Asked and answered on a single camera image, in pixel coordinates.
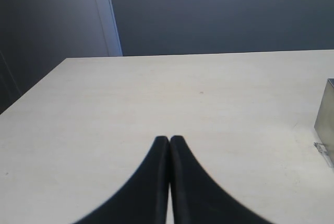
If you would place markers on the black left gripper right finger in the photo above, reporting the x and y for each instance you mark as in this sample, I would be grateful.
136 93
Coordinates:
196 197

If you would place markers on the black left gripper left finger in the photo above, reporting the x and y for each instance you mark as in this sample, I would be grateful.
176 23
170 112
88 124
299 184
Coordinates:
144 197

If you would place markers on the stainless steel test tube rack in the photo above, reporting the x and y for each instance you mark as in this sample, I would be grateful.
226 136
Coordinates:
324 124

